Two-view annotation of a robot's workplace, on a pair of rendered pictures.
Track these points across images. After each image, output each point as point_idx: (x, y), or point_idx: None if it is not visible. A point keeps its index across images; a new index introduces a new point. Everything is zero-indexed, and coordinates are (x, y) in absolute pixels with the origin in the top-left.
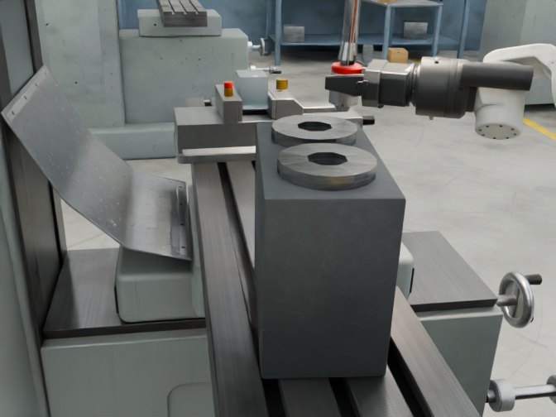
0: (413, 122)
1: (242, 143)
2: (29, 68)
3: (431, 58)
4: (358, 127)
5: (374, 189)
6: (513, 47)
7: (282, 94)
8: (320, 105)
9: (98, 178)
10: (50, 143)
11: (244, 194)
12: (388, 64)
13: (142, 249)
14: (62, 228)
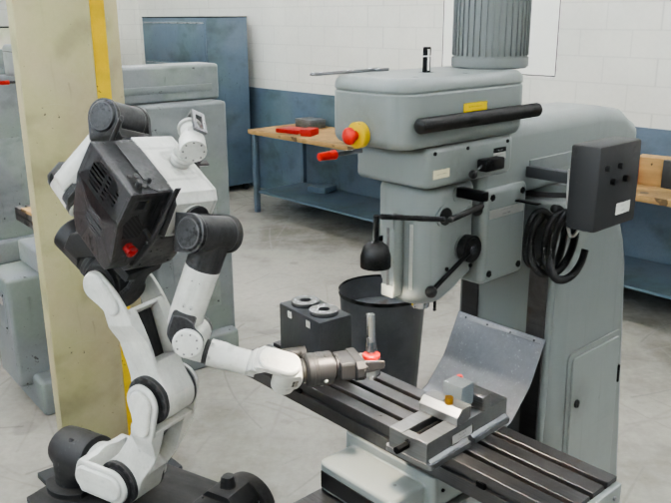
0: None
1: None
2: (518, 325)
3: (325, 351)
4: (317, 320)
5: (289, 302)
6: (284, 350)
7: (435, 395)
8: (432, 431)
9: (477, 381)
10: (474, 344)
11: (402, 396)
12: (350, 358)
13: (422, 389)
14: (529, 431)
